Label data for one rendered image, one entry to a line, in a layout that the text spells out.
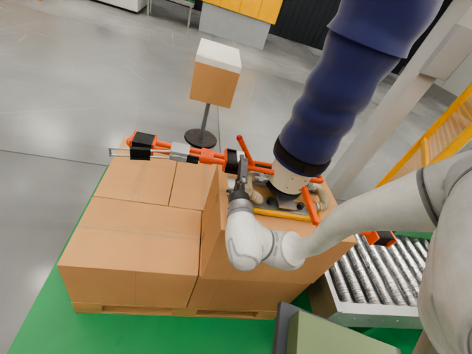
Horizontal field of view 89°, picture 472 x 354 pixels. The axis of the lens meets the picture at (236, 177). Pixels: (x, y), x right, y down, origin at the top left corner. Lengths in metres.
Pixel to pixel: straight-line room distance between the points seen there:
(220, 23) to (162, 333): 7.62
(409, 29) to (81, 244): 1.40
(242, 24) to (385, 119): 6.44
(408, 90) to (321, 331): 1.81
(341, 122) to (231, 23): 7.47
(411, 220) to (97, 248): 1.19
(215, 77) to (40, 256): 1.86
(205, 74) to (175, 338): 1.99
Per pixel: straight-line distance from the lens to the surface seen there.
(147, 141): 0.94
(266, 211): 0.99
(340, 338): 1.04
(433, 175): 0.43
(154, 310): 1.72
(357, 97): 0.80
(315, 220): 0.89
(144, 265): 1.25
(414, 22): 0.79
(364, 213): 0.46
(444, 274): 0.24
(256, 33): 8.30
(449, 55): 2.25
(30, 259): 2.01
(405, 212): 0.43
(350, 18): 0.79
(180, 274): 1.23
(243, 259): 0.66
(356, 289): 1.61
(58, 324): 1.79
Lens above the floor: 1.65
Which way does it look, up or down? 40 degrees down
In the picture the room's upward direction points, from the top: 21 degrees clockwise
